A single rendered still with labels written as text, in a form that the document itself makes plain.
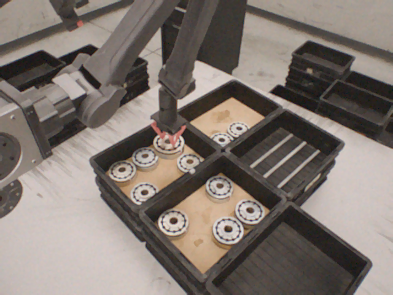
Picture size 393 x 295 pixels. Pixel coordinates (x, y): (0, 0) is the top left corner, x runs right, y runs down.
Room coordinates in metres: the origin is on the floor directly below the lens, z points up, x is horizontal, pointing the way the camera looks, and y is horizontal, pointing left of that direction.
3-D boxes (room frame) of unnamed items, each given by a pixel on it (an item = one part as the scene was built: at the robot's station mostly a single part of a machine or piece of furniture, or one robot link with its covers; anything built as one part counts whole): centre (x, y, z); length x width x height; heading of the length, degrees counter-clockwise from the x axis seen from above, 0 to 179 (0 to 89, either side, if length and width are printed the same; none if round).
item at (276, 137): (0.89, -0.35, 0.87); 0.40 x 0.30 x 0.11; 136
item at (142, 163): (0.87, 0.20, 0.86); 0.10 x 0.10 x 0.01
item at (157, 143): (0.77, 0.09, 1.04); 0.10 x 0.10 x 0.01
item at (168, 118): (0.77, 0.09, 1.16); 0.10 x 0.07 x 0.07; 53
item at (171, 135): (0.76, 0.08, 1.09); 0.07 x 0.07 x 0.09; 53
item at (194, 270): (0.61, -0.07, 0.92); 0.40 x 0.30 x 0.02; 136
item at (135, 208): (0.81, 0.15, 0.92); 0.40 x 0.30 x 0.02; 136
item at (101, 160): (0.81, 0.15, 0.87); 0.40 x 0.30 x 0.11; 136
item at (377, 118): (1.68, -1.01, 0.37); 0.40 x 0.30 x 0.45; 53
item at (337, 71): (2.24, -0.93, 0.37); 0.40 x 0.30 x 0.45; 53
